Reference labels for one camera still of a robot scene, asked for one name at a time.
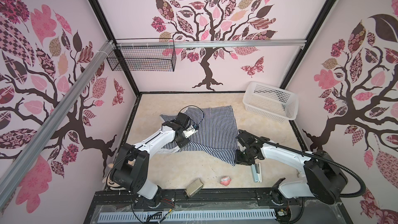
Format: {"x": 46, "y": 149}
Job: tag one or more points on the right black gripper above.
{"x": 243, "y": 157}

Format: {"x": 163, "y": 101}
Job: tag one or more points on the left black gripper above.
{"x": 181, "y": 144}

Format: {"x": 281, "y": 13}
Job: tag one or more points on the blue white striped tank top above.
{"x": 216, "y": 134}

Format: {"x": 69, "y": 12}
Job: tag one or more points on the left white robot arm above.
{"x": 130, "y": 170}

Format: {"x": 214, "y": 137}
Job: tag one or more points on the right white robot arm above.
{"x": 319, "y": 176}

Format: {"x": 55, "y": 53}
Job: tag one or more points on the grey white stapler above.
{"x": 256, "y": 172}

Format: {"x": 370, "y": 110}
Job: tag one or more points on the white plastic laundry basket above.
{"x": 271, "y": 102}

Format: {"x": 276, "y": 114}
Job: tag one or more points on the pink denture toy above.
{"x": 225, "y": 181}

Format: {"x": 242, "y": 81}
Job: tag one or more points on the tan rectangular box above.
{"x": 194, "y": 188}

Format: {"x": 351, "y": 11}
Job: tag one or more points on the plush doll head toy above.
{"x": 111, "y": 185}

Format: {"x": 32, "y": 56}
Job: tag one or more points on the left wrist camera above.
{"x": 190, "y": 130}

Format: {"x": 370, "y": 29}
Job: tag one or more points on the black wire mesh basket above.
{"x": 143, "y": 54}

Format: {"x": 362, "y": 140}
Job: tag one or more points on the white slotted cable duct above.
{"x": 165, "y": 217}

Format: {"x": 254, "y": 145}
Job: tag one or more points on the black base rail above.
{"x": 172, "y": 197}

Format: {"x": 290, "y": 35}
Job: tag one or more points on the rear aluminium frame bar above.
{"x": 214, "y": 44}

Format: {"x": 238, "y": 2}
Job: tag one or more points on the aluminium frame bar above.
{"x": 19, "y": 168}
{"x": 214, "y": 44}

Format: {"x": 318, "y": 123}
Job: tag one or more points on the left aluminium frame bar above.
{"x": 19, "y": 168}

